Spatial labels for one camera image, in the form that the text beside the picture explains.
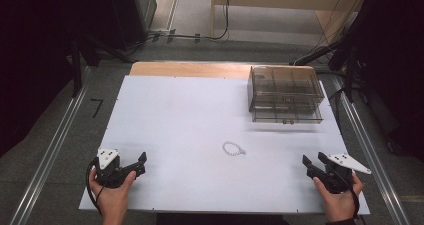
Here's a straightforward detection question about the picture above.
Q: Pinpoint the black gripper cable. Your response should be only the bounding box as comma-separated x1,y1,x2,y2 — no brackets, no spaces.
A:
334,169,361,219
85,160,103,217

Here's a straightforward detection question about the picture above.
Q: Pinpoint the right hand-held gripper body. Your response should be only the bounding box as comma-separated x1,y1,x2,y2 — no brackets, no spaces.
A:
312,152,372,195

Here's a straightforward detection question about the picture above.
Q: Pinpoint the person's dark clothing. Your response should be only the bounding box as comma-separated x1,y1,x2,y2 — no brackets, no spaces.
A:
155,212,292,225

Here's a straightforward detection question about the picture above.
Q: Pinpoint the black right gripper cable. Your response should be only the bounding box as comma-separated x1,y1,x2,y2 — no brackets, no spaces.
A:
334,169,361,219

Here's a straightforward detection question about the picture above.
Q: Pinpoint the white bead bracelet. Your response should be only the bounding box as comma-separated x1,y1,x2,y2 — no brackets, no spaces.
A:
221,140,247,157

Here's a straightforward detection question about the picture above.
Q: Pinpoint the black metal stand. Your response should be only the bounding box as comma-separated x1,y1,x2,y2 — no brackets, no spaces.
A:
289,4,371,103
68,31,134,99

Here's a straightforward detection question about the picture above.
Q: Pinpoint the dark cabinet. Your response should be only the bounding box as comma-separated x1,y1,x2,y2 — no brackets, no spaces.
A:
108,0,158,51

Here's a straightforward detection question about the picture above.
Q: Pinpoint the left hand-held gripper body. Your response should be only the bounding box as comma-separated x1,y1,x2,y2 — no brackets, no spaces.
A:
94,147,140,190

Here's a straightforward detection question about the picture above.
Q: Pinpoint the person's left hand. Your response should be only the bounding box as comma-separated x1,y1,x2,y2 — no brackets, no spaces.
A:
88,166,138,221

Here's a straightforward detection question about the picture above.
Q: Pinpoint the metal floor rail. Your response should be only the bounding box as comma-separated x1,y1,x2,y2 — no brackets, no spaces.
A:
332,75,413,225
9,66,94,225

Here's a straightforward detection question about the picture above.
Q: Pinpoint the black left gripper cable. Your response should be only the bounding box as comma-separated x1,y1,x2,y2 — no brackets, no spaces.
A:
85,160,103,217

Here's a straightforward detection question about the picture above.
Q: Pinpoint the person's right hand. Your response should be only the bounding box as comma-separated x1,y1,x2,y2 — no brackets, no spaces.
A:
312,170,366,223

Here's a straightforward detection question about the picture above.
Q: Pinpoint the black floor cable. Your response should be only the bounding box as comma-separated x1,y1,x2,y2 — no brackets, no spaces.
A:
128,0,233,58

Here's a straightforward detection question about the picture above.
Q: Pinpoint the white table board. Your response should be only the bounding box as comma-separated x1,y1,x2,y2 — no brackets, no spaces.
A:
78,74,371,216

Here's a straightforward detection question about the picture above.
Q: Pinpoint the transparent brown drawer box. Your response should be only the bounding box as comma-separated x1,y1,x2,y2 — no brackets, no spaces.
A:
246,64,326,125

